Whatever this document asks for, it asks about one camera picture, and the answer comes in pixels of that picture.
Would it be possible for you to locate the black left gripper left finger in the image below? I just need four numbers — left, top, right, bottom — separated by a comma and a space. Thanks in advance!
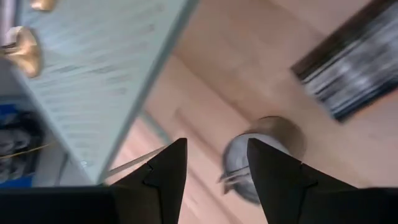
108, 138, 188, 224

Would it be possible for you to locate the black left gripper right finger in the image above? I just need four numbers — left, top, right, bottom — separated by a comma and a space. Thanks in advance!
247, 138, 359, 224

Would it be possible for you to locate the silver lidded candle tin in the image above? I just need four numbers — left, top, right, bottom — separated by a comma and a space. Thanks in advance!
217, 116, 308, 205

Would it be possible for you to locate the tall gold candlestick holder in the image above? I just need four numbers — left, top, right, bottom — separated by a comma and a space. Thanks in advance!
0, 24, 43, 78

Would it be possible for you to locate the short gold candlestick holder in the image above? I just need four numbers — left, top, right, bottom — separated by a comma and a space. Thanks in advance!
30, 0, 57, 11

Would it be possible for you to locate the green perforated metal box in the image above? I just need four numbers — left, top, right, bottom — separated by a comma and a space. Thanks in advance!
9, 0, 200, 186

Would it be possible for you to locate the blue and black object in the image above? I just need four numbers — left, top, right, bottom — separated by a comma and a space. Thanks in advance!
0, 102, 46, 189

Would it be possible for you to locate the yellow extension cable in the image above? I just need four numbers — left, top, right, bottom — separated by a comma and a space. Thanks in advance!
0, 141, 58, 159

